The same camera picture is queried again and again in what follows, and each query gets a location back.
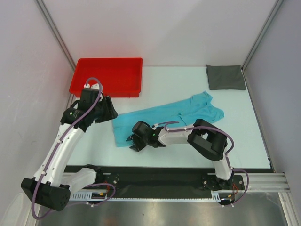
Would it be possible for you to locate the right aluminium corner post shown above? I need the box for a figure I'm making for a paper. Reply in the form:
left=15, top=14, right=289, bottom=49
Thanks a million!
left=241, top=0, right=285, bottom=72

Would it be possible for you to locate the aluminium front frame rail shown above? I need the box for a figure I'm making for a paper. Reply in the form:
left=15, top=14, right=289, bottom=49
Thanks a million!
left=63, top=173, right=291, bottom=193

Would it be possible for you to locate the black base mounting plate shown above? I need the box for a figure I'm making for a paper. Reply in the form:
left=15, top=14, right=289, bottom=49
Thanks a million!
left=92, top=166, right=245, bottom=194

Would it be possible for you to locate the red plastic tray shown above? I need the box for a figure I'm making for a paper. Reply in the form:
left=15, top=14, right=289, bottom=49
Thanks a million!
left=69, top=57, right=143, bottom=98

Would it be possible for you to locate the folded grey t-shirt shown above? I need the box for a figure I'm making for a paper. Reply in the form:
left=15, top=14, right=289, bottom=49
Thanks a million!
left=206, top=65, right=246, bottom=90

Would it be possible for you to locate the left aluminium corner post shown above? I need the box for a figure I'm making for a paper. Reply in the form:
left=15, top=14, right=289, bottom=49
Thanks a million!
left=34, top=0, right=76, bottom=72

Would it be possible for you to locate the light blue t-shirt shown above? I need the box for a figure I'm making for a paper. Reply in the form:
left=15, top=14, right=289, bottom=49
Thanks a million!
left=112, top=91, right=224, bottom=147

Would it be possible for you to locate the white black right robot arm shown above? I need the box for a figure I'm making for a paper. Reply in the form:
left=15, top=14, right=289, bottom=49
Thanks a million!
left=126, top=119, right=234, bottom=189

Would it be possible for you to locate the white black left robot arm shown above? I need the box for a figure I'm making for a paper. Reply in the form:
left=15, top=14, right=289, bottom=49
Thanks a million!
left=21, top=78, right=118, bottom=211

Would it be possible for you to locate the white slotted cable duct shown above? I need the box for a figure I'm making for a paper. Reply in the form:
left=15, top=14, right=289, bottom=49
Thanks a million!
left=69, top=188, right=233, bottom=202

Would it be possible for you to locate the aluminium corner post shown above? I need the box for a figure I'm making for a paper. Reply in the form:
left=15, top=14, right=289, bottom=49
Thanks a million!
left=34, top=0, right=76, bottom=72
left=241, top=0, right=285, bottom=72

